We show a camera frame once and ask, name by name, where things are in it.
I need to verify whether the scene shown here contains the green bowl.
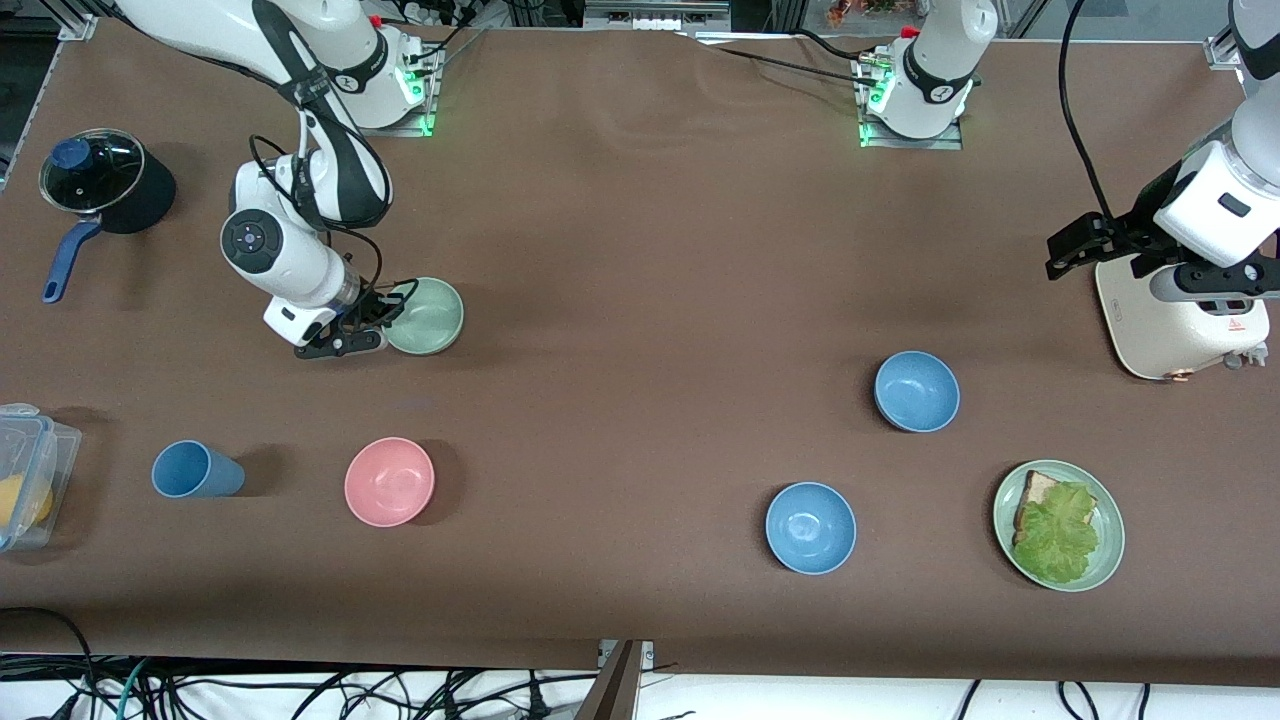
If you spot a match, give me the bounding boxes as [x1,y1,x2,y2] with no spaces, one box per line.
[383,277,466,356]

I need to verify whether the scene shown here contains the blue bowl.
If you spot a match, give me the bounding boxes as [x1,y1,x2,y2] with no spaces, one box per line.
[874,350,961,434]
[765,482,858,576]

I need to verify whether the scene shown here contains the pink bowl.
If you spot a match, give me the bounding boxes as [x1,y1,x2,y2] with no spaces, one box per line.
[344,437,437,528]

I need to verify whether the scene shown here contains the cream white toaster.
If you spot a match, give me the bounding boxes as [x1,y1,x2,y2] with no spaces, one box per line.
[1095,250,1271,383]

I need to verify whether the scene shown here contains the blue cup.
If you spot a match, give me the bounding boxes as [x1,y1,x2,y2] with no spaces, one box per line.
[151,440,246,499]

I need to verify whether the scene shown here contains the brown table cover mat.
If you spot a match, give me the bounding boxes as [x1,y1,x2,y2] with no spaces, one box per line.
[0,20,1280,691]

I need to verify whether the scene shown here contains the toast slice with brown crust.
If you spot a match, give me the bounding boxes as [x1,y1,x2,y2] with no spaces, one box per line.
[1013,470,1096,546]

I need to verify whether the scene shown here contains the clear plastic food container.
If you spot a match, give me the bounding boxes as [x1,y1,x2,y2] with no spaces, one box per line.
[0,403,83,553]

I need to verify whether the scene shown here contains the green plate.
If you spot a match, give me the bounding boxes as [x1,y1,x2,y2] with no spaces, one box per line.
[993,460,1126,593]

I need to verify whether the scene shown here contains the green lettuce leaf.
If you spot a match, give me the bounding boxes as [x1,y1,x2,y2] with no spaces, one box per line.
[1012,482,1101,586]

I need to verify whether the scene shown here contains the orange packaged items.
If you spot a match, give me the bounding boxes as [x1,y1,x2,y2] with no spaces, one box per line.
[828,0,901,26]

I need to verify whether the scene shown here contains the yellow fruit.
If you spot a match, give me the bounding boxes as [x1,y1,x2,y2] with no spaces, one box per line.
[0,475,53,529]

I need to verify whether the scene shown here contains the grey power strip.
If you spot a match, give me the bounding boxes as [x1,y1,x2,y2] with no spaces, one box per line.
[585,0,731,31]

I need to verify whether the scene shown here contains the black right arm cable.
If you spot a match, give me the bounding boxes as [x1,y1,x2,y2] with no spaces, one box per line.
[248,50,388,301]

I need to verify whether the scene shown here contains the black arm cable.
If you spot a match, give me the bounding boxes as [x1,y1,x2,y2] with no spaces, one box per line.
[1057,0,1119,216]
[248,50,388,301]

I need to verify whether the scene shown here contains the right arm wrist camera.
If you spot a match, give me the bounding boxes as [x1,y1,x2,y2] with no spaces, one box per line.
[293,328,388,360]

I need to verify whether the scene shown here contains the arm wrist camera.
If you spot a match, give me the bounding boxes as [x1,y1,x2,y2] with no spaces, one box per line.
[293,328,388,360]
[1148,255,1280,303]

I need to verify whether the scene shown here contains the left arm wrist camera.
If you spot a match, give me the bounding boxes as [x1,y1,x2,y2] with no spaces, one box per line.
[1148,255,1280,303]

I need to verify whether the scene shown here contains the aluminium frame profile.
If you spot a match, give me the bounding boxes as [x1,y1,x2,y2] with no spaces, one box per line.
[1205,0,1251,69]
[0,12,101,191]

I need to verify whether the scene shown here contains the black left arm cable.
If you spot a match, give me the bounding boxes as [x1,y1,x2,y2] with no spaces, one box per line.
[1057,0,1119,216]

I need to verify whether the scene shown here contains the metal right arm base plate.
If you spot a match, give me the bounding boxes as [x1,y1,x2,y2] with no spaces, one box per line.
[330,45,441,139]

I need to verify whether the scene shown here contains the black pot with blue handle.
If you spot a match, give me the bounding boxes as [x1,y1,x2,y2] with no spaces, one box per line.
[42,135,178,304]

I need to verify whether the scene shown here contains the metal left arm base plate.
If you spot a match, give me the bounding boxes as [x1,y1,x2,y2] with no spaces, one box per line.
[858,60,966,151]

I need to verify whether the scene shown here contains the black base power cable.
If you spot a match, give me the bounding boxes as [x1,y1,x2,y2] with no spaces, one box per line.
[690,40,871,86]
[405,0,491,71]

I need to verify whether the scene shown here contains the black floor cable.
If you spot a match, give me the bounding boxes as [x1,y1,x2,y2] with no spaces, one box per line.
[0,607,98,720]

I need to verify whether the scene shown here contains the teal floor cable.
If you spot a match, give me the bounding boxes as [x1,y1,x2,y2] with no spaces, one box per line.
[118,658,153,720]

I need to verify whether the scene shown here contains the metal camera stand bracket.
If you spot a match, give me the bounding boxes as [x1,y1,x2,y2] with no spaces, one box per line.
[575,640,656,720]

